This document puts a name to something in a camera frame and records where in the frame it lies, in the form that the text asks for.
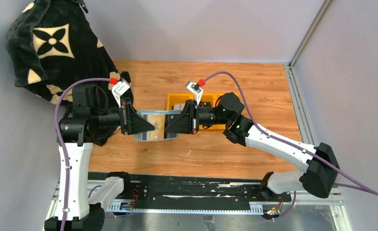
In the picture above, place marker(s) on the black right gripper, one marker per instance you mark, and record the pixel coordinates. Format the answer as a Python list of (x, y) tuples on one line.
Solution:
[(193, 117)]

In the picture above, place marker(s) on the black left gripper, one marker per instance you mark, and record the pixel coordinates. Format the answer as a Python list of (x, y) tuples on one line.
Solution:
[(123, 117)]

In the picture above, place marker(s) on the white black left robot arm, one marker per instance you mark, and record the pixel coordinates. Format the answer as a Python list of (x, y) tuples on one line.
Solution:
[(93, 109)]

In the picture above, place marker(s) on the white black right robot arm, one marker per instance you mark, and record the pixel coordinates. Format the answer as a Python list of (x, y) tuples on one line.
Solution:
[(317, 167)]

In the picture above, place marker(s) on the yellow left plastic bin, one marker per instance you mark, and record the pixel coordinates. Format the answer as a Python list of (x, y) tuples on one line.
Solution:
[(176, 102)]

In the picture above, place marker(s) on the yellow middle plastic bin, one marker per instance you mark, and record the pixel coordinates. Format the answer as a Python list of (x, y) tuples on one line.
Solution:
[(207, 100)]

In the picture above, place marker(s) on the black cream floral blanket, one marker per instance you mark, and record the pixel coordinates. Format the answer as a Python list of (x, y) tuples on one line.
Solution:
[(52, 45)]

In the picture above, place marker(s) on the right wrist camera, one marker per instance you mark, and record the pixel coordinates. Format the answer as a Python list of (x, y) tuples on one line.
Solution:
[(196, 90)]

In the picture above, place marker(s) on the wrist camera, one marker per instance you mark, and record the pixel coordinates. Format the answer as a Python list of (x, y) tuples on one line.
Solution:
[(196, 90), (119, 89)]

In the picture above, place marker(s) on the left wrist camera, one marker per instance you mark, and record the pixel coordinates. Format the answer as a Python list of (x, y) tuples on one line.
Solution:
[(119, 89)]

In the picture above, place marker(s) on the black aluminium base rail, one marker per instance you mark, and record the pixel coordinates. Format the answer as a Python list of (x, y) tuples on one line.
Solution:
[(208, 196)]

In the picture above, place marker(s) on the aluminium corner frame post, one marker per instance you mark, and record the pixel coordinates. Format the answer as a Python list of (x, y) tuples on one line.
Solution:
[(303, 120)]

